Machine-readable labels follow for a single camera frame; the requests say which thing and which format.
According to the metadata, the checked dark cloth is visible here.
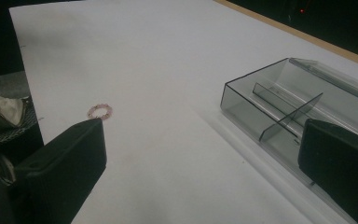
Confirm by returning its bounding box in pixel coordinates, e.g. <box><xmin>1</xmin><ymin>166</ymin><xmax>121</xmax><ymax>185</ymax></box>
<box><xmin>0</xmin><ymin>96</ymin><xmax>40</xmax><ymax>185</ymax></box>

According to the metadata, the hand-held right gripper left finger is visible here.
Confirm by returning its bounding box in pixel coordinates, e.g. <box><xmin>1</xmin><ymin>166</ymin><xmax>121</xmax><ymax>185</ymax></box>
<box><xmin>13</xmin><ymin>118</ymin><xmax>108</xmax><ymax>224</ymax></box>

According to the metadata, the pink bead bracelet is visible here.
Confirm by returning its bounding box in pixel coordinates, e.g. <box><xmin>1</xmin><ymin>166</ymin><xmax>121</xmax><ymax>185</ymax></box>
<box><xmin>87</xmin><ymin>104</ymin><xmax>114</xmax><ymax>121</ymax></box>

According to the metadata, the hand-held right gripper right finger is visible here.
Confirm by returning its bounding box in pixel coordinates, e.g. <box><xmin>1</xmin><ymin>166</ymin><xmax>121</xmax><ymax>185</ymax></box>
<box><xmin>296</xmin><ymin>118</ymin><xmax>358</xmax><ymax>224</ymax></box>

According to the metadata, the clear grey divided organizer box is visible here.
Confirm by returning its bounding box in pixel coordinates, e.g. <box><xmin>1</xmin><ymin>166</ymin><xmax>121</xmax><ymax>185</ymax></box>
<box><xmin>219</xmin><ymin>57</ymin><xmax>358</xmax><ymax>224</ymax></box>

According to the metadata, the white cloth pouch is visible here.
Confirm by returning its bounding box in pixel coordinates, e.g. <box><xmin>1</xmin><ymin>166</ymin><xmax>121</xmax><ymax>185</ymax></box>
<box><xmin>0</xmin><ymin>95</ymin><xmax>26</xmax><ymax>131</ymax></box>

